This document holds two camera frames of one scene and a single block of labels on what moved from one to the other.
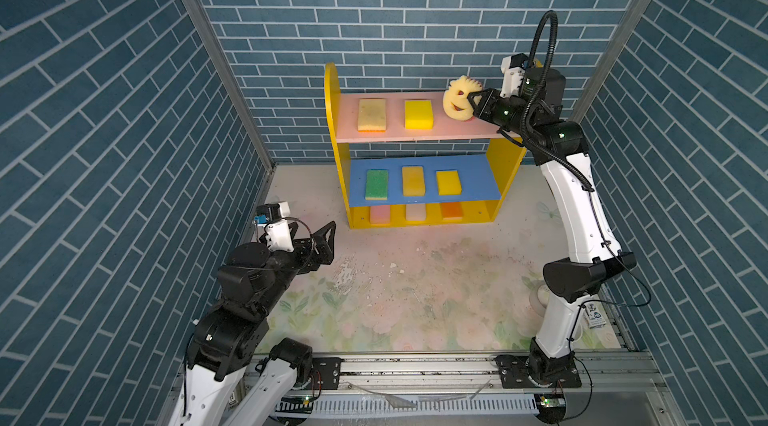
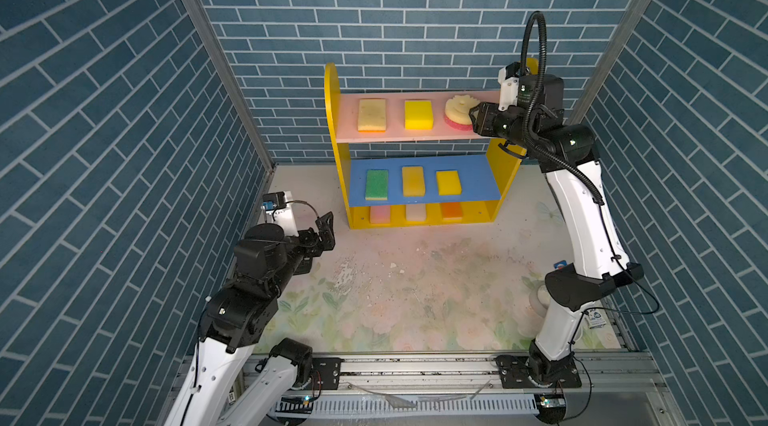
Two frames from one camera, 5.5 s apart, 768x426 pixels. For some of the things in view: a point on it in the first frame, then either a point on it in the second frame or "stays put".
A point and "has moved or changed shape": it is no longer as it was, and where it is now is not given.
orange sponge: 452,210 stays put
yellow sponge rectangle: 413,181 stays put
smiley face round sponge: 456,103 has moved or changed shape
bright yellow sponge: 448,182 stays put
